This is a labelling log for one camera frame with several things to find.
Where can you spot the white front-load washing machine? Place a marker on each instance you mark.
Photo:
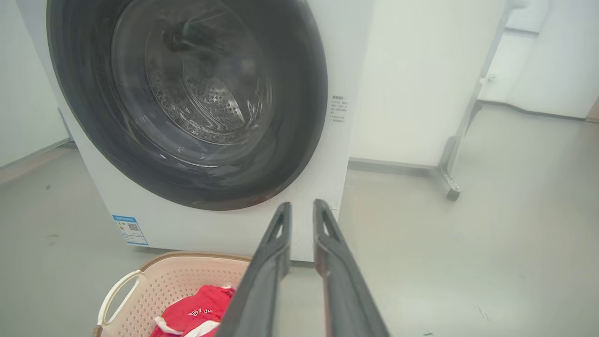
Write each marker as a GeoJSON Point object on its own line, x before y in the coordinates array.
{"type": "Point", "coordinates": [215, 224]}

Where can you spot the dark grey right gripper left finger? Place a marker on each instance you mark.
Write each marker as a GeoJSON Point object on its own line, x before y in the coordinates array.
{"type": "Point", "coordinates": [262, 290]}

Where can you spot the beige perforated laundry basket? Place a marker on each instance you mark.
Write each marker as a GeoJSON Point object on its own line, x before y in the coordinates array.
{"type": "Point", "coordinates": [164, 290]}

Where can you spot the grey metal partition stand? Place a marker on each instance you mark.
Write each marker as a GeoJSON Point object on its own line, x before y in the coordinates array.
{"type": "Point", "coordinates": [463, 121]}

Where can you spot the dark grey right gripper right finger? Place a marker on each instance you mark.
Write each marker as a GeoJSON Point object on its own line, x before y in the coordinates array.
{"type": "Point", "coordinates": [346, 290]}

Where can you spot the red garment with white trim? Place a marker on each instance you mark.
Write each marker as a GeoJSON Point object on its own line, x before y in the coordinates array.
{"type": "Point", "coordinates": [196, 313]}

